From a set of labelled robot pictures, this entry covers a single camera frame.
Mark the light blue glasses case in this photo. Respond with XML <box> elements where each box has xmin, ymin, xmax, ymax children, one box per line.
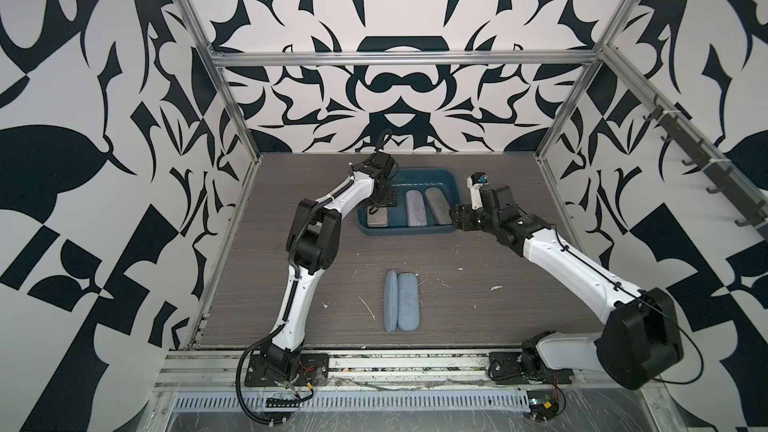
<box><xmin>383</xmin><ymin>269</ymin><xmax>399</xmax><ymax>333</ymax></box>

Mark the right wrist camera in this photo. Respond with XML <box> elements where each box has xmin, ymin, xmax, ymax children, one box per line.
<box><xmin>467</xmin><ymin>172</ymin><xmax>487</xmax><ymax>210</ymax></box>

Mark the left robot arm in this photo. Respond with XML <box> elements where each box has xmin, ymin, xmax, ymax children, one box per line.
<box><xmin>234</xmin><ymin>129</ymin><xmax>397</xmax><ymax>427</ymax></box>

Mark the aluminium cage frame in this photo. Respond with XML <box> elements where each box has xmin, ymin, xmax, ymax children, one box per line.
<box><xmin>176</xmin><ymin>0</ymin><xmax>767</xmax><ymax>356</ymax></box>

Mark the white slotted cable duct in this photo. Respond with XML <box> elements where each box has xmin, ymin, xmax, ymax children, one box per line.
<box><xmin>170</xmin><ymin>388</ymin><xmax>532</xmax><ymax>414</ymax></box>

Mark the beige glasses case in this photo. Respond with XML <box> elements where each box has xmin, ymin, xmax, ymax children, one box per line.
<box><xmin>366</xmin><ymin>207</ymin><xmax>389</xmax><ymax>229</ymax></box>

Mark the teal plastic storage box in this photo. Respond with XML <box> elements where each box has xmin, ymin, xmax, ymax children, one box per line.
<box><xmin>356</xmin><ymin>168</ymin><xmax>460</xmax><ymax>236</ymax></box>

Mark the grey glasses case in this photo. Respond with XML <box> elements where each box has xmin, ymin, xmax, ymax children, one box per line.
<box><xmin>424</xmin><ymin>187</ymin><xmax>452</xmax><ymax>226</ymax></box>

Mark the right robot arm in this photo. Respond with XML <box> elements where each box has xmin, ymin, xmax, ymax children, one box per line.
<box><xmin>450</xmin><ymin>172</ymin><xmax>694</xmax><ymax>390</ymax></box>

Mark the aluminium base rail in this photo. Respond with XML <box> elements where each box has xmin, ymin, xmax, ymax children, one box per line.
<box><xmin>152</xmin><ymin>346</ymin><xmax>667</xmax><ymax>394</ymax></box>

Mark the purple glasses case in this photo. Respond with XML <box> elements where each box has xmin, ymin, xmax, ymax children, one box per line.
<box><xmin>405</xmin><ymin>190</ymin><xmax>428</xmax><ymax>227</ymax></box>

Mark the green circuit board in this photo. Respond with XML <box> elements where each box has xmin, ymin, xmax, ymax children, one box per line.
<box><xmin>525</xmin><ymin>394</ymin><xmax>563</xmax><ymax>423</ymax></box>

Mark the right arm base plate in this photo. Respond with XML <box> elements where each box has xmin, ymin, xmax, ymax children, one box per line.
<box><xmin>487</xmin><ymin>351</ymin><xmax>574</xmax><ymax>385</ymax></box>

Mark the black wall hook rack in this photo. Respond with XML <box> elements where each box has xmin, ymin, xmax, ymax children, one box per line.
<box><xmin>644</xmin><ymin>94</ymin><xmax>767</xmax><ymax>241</ymax></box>

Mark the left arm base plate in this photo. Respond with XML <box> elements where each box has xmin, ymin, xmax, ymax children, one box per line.
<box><xmin>244</xmin><ymin>352</ymin><xmax>330</xmax><ymax>387</ymax></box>

